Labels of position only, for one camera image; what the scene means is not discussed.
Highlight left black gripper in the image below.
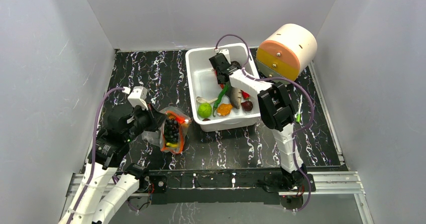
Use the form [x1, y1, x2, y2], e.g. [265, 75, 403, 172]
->
[125, 101, 168, 141]

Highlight dark toy grapes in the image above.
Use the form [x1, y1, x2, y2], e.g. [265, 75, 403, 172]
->
[163, 119, 180, 143]

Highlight clear zip bag orange zipper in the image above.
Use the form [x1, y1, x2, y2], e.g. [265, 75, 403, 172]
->
[141, 106, 191, 154]

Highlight white plastic bin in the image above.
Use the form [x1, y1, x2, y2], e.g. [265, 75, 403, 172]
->
[185, 47, 260, 132]

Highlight yellow toy banana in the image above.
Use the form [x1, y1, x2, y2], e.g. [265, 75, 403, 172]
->
[166, 142, 179, 148]

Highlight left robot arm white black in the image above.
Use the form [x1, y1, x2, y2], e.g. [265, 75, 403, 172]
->
[59, 104, 166, 223]

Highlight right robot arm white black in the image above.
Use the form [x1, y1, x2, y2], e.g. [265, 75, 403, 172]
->
[209, 53, 303, 191]

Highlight dark brown toy plum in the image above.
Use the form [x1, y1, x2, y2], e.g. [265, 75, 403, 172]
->
[231, 61, 241, 69]

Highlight green toy bean pod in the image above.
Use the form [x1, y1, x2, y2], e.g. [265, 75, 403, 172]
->
[212, 83, 230, 117]

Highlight grey toy fish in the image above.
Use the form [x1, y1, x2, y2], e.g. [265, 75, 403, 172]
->
[228, 87, 243, 109]

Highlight red toy chili pepper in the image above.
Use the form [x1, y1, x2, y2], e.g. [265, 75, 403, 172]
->
[241, 90, 250, 100]

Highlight white toy garlic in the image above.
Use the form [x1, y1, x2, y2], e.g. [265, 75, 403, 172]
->
[196, 96, 218, 104]

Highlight orange toy habanero pepper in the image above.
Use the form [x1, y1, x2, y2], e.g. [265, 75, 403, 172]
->
[216, 103, 233, 117]

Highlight dark red toy fruit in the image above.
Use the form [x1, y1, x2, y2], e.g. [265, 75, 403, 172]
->
[241, 100, 253, 113]

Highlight green toy lime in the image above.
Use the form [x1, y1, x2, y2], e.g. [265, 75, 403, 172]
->
[197, 102, 212, 119]

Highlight round pastel drawer cabinet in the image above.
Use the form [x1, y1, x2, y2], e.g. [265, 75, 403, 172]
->
[256, 24, 317, 81]

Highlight green white pen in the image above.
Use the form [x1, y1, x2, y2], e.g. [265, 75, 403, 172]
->
[296, 95, 303, 123]

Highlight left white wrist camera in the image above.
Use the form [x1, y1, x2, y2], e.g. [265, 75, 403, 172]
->
[123, 86, 148, 110]

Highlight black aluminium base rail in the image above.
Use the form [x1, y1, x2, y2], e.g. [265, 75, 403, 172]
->
[66, 167, 365, 206]

